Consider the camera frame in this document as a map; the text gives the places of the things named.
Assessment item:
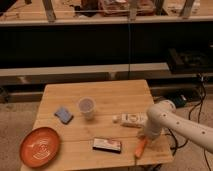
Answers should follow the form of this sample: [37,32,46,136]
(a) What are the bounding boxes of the white plastic bottle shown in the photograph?
[112,114,147,128]

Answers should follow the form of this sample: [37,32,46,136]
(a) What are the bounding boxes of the clear plastic cup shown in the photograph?
[78,97,95,120]

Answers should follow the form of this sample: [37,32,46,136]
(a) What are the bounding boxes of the blue sponge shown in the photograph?
[54,107,73,124]

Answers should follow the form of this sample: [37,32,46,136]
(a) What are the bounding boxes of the black device on floor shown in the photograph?
[166,48,213,74]

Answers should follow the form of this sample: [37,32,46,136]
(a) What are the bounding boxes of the wooden table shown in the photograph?
[20,79,175,171]

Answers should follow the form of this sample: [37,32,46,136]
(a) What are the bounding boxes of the long wooden bench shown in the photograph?
[0,63,171,85]

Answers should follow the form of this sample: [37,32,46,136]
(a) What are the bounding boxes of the orange pepper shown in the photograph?
[134,138,147,158]

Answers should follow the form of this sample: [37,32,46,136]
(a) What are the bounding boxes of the black rectangular box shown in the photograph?
[92,138,122,154]

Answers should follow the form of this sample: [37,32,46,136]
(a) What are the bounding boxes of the orange ceramic bowl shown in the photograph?
[19,127,61,168]

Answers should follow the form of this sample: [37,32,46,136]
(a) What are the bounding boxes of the black cables on floor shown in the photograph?
[163,73,213,171]

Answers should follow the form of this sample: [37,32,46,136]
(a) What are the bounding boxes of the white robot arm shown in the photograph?
[137,100,213,154]

